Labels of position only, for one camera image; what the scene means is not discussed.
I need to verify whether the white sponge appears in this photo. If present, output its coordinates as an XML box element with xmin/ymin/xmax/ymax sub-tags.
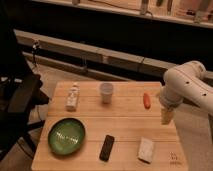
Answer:
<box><xmin>138</xmin><ymin>137</ymin><xmax>155</xmax><ymax>163</ymax></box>

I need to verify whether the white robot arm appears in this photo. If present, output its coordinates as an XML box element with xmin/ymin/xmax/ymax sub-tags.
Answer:
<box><xmin>159</xmin><ymin>61</ymin><xmax>213</xmax><ymax>125</ymax></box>

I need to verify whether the green ceramic bowl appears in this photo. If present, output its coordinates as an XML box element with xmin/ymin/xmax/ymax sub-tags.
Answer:
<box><xmin>48</xmin><ymin>118</ymin><xmax>86</xmax><ymax>155</ymax></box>

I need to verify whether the orange carrot toy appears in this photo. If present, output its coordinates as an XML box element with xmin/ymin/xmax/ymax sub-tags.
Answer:
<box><xmin>143</xmin><ymin>93</ymin><xmax>151</xmax><ymax>109</ymax></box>

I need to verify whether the black remote control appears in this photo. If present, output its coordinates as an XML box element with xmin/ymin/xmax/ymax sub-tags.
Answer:
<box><xmin>99</xmin><ymin>135</ymin><xmax>115</xmax><ymax>161</ymax></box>

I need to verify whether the white plastic cup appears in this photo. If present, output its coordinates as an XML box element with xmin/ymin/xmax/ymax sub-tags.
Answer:
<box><xmin>99</xmin><ymin>82</ymin><xmax>114</xmax><ymax>104</ymax></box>

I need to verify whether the wooden table board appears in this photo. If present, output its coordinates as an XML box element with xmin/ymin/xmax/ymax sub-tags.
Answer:
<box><xmin>32</xmin><ymin>81</ymin><xmax>188</xmax><ymax>171</ymax></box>

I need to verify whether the white squeeze bottle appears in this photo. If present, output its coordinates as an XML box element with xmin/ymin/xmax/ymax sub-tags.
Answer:
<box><xmin>66</xmin><ymin>82</ymin><xmax>79</xmax><ymax>111</ymax></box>

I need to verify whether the black chair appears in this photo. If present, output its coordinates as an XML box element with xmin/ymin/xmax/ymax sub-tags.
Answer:
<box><xmin>0</xmin><ymin>3</ymin><xmax>49</xmax><ymax>162</ymax></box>

